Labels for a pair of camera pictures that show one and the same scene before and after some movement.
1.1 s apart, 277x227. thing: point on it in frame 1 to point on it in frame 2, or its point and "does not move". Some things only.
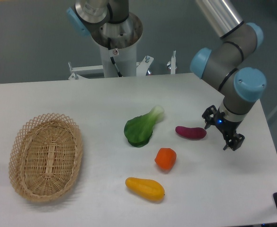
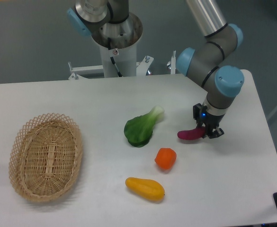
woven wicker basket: x=45 y=157 does not move
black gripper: x=228 y=127 to x=210 y=122
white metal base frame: x=142 y=67 does not move
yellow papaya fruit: x=148 y=188 does not move
